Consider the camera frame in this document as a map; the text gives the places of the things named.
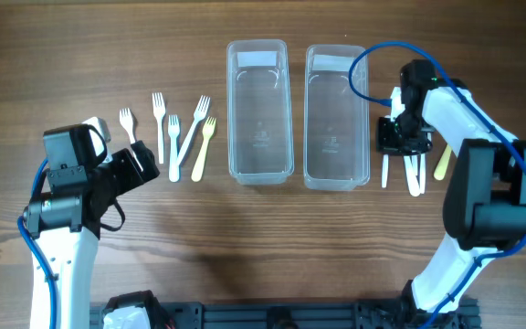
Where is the white fork far left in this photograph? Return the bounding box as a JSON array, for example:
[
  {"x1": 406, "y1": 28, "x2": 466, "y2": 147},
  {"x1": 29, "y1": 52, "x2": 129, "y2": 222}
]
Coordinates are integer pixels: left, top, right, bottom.
[{"x1": 119, "y1": 107, "x2": 144, "y2": 173}]

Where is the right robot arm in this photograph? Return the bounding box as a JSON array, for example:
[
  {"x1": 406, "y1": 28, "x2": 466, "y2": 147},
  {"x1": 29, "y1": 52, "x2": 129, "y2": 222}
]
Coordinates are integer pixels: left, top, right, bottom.
[{"x1": 376, "y1": 59, "x2": 526, "y2": 317}]

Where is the yellow spoon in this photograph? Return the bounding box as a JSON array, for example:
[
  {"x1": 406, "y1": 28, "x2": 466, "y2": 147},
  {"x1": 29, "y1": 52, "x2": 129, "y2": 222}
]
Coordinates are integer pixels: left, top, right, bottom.
[{"x1": 433, "y1": 144, "x2": 453, "y2": 181}]

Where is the white spoon thick handle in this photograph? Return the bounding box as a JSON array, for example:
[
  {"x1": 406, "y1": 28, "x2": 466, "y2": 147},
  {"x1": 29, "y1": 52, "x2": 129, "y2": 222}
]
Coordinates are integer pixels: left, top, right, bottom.
[{"x1": 404, "y1": 156, "x2": 421, "y2": 196}]

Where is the left clear plastic container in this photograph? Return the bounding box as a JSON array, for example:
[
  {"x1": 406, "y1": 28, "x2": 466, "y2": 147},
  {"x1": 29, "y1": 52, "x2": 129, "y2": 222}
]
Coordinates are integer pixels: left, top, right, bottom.
[{"x1": 226, "y1": 39, "x2": 294, "y2": 186}]

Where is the light blue fork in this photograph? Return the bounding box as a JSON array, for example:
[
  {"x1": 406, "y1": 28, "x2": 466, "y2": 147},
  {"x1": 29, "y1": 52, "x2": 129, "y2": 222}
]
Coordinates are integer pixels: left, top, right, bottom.
[{"x1": 168, "y1": 114, "x2": 180, "y2": 183}]

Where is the white fork slanted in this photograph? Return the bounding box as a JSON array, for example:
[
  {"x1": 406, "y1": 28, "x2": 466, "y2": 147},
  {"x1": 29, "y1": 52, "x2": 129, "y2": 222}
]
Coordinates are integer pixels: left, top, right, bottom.
[{"x1": 176, "y1": 95, "x2": 211, "y2": 166}]

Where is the white fork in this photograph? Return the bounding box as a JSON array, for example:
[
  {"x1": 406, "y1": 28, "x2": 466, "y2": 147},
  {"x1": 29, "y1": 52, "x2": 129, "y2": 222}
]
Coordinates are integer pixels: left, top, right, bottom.
[
  {"x1": 152, "y1": 92, "x2": 166, "y2": 165},
  {"x1": 119, "y1": 107, "x2": 144, "y2": 173}
]

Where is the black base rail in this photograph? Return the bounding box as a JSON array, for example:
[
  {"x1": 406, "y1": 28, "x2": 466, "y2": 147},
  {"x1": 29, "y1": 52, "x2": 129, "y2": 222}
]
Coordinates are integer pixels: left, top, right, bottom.
[{"x1": 89, "y1": 299, "x2": 481, "y2": 329}]

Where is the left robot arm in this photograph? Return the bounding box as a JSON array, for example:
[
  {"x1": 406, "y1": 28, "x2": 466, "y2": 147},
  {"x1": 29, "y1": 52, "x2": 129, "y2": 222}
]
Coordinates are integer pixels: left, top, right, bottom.
[{"x1": 17, "y1": 123, "x2": 160, "y2": 328}]

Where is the right clear plastic container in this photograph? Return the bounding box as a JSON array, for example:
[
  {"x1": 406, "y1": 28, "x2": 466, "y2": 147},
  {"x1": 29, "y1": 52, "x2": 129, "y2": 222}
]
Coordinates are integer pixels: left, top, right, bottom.
[{"x1": 303, "y1": 44, "x2": 370, "y2": 191}]

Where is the yellow fork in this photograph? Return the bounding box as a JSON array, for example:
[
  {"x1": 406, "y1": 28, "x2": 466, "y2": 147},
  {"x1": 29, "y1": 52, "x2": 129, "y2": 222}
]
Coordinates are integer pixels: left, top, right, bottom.
[{"x1": 191, "y1": 117, "x2": 216, "y2": 182}]

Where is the clear plastic container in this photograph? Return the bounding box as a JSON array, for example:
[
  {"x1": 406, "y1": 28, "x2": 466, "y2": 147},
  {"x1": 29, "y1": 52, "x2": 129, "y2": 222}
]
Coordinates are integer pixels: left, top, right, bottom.
[
  {"x1": 226, "y1": 39, "x2": 294, "y2": 186},
  {"x1": 303, "y1": 44, "x2": 370, "y2": 191}
]

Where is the left blue cable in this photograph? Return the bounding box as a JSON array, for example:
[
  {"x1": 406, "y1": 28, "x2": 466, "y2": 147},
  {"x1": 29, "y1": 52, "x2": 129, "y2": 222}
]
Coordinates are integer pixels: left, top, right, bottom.
[{"x1": 16, "y1": 157, "x2": 58, "y2": 329}]

